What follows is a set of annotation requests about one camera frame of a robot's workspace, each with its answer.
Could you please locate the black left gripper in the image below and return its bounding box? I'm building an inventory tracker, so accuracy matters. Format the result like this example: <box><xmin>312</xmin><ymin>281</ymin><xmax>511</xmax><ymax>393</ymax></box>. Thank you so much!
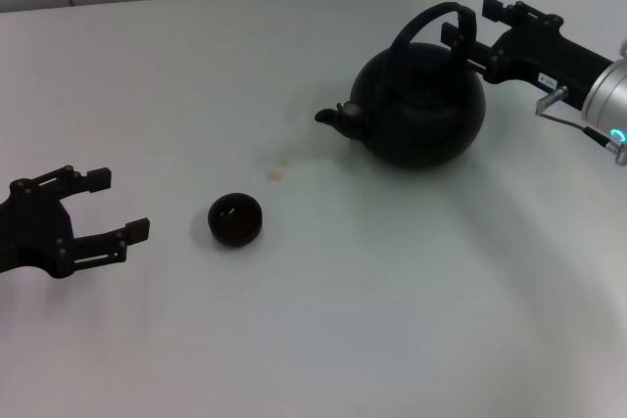
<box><xmin>0</xmin><ymin>164</ymin><xmax>153</xmax><ymax>282</ymax></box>

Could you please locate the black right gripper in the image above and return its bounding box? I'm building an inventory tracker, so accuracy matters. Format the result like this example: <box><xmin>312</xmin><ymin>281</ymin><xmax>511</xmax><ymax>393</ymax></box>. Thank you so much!
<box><xmin>440</xmin><ymin>0</ymin><xmax>614</xmax><ymax>112</ymax></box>

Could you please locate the black round teapot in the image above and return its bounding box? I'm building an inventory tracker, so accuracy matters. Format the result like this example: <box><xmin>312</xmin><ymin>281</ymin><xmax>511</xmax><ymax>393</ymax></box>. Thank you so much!
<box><xmin>313</xmin><ymin>0</ymin><xmax>488</xmax><ymax>171</ymax></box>

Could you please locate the small black teacup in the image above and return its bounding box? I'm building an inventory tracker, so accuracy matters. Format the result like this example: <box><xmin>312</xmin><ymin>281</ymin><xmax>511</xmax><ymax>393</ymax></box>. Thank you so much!
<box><xmin>207</xmin><ymin>192</ymin><xmax>265</xmax><ymax>249</ymax></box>

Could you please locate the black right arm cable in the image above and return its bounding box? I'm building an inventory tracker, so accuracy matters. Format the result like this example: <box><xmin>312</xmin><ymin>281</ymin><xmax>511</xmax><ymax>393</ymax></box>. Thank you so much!
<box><xmin>535</xmin><ymin>85</ymin><xmax>627</xmax><ymax>166</ymax></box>

